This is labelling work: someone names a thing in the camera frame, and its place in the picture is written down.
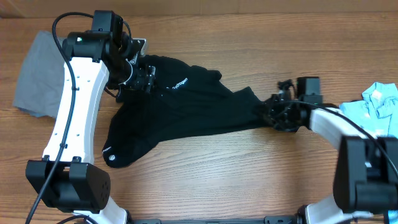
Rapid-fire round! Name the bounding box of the black polo shirt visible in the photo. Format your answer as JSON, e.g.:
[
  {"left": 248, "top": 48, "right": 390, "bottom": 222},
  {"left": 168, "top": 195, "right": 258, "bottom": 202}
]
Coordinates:
[{"left": 102, "top": 55, "right": 267, "bottom": 168}]

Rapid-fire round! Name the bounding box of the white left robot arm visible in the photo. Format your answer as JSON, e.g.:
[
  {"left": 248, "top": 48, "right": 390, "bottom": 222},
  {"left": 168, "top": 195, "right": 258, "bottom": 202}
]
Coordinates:
[{"left": 25, "top": 10, "right": 155, "bottom": 224}]

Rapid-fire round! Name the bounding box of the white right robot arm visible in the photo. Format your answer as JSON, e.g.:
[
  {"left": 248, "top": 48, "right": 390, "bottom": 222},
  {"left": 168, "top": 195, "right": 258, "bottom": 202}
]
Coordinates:
[{"left": 261, "top": 77, "right": 397, "bottom": 224}]

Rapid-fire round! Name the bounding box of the light blue shirt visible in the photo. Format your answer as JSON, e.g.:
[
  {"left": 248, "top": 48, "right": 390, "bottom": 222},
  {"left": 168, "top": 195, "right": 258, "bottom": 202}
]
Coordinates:
[{"left": 339, "top": 82, "right": 397, "bottom": 138}]

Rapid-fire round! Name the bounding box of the grey folded shirt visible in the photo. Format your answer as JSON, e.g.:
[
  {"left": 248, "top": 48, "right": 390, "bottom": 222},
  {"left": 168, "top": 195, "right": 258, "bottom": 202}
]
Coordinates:
[{"left": 12, "top": 30, "right": 65, "bottom": 118}]

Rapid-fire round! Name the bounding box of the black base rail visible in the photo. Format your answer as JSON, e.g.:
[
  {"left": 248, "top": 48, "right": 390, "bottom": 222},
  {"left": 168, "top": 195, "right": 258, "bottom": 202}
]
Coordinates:
[{"left": 129, "top": 215, "right": 304, "bottom": 224}]

